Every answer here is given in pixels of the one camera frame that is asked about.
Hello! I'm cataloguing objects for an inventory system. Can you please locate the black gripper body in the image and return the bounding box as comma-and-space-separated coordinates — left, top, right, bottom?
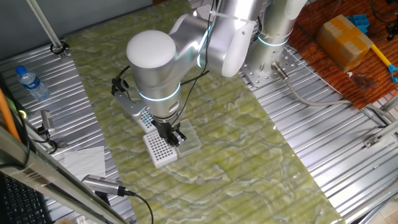
153, 116, 182, 141

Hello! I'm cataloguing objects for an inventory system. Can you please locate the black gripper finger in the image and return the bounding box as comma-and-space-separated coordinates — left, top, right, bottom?
174, 129, 188, 144
166, 132, 180, 147

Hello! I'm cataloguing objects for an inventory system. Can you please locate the white pipette tip rack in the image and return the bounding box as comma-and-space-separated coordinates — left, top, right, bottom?
142, 129, 178, 169
136, 107, 159, 134

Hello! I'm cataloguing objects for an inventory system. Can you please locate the clear plastic rack lid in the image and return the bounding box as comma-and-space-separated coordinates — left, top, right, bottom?
175, 119, 203, 158

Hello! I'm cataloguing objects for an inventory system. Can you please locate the green marble pattern mat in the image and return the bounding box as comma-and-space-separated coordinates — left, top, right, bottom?
65, 0, 346, 224

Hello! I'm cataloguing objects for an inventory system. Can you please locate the white paper sheet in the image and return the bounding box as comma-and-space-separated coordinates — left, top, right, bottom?
58, 146, 106, 181

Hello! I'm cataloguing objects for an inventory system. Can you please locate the clear water bottle blue cap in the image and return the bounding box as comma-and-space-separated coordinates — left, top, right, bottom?
15, 65, 50, 101

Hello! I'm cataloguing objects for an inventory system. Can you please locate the brown wooden board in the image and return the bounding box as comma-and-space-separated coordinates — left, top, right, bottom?
287, 0, 398, 110

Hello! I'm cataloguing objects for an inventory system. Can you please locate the orange tube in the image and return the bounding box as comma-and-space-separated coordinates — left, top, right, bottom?
0, 88, 21, 142

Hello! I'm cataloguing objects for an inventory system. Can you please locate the aluminium pole black clamp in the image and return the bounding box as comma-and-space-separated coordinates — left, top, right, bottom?
26, 0, 70, 60

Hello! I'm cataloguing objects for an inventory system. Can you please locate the black keyboard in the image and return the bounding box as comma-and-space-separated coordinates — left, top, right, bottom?
0, 172, 53, 224

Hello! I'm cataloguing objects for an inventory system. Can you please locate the cardboard box yellow tape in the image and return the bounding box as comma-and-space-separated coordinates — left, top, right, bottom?
316, 14, 374, 73

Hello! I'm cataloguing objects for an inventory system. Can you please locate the blue plastic tray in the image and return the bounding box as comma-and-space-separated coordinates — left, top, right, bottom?
346, 14, 370, 34

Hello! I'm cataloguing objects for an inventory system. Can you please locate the black device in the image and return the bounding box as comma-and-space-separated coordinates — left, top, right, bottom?
385, 18, 398, 42

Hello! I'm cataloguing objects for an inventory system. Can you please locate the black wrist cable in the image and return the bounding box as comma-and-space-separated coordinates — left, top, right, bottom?
111, 0, 218, 125

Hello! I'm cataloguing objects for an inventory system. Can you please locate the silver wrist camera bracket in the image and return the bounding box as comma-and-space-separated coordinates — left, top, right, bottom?
112, 91, 150, 121

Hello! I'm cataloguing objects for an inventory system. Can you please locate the black camera cable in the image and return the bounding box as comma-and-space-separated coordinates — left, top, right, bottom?
124, 189, 155, 224

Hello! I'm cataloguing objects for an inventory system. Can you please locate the large silver camera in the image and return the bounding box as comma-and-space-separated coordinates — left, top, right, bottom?
81, 174, 136, 197

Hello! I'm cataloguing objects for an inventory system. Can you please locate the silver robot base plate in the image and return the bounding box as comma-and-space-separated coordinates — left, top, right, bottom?
239, 46, 299, 88

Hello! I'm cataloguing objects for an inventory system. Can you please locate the small silver camera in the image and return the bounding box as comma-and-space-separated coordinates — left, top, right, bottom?
40, 110, 56, 135

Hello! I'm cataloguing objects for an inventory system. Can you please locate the aluminium frame bar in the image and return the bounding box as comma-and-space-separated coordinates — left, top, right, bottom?
0, 124, 131, 224

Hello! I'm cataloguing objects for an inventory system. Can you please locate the black base cable bundle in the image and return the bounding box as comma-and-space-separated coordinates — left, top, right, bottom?
254, 15, 264, 42

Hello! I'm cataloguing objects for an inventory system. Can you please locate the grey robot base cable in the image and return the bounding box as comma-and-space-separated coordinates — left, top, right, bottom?
271, 61, 398, 125

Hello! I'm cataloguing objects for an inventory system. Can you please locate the aluminium frame profile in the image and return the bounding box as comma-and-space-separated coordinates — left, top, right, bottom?
362, 93, 398, 149

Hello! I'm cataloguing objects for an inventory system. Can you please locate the yellow handled blue tool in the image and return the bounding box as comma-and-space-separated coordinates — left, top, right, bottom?
371, 43, 398, 83

